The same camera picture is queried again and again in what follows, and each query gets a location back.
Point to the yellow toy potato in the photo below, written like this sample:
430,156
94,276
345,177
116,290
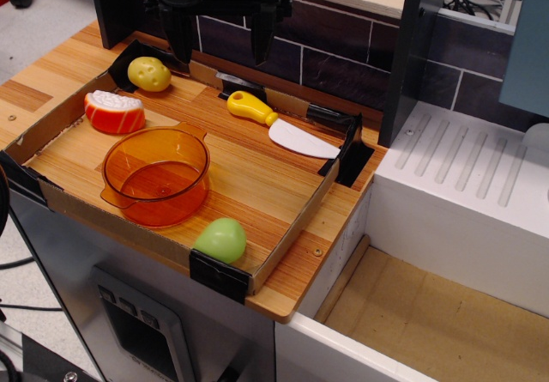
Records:
149,74

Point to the cardboard fence with black tape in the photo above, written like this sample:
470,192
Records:
292,208

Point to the orange transparent plastic pot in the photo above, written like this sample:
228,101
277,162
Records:
158,177

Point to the toy salmon sushi piece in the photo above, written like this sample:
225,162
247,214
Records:
113,113

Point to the green toy pear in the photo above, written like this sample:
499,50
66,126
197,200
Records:
223,239

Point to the silver toy oven front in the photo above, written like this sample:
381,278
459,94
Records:
140,319

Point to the teal plastic bin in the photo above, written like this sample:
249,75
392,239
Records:
525,84

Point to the white toy sink unit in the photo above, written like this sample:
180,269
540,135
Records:
442,274

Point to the yellow handled toy knife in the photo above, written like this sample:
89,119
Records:
246,105

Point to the dark grey vertical post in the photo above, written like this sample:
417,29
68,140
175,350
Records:
413,44

